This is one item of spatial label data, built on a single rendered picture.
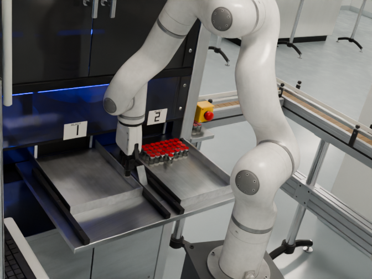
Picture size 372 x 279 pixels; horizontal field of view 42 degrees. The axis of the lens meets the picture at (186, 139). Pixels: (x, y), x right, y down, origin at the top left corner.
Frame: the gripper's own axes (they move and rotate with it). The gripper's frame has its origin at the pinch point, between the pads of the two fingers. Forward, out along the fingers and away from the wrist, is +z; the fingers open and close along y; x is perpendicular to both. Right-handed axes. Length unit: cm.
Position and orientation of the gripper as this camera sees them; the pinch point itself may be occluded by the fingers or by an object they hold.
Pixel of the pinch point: (128, 161)
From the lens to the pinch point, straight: 158.3
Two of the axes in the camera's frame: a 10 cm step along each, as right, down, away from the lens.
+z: -1.2, 8.6, 4.9
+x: 8.5, -1.6, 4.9
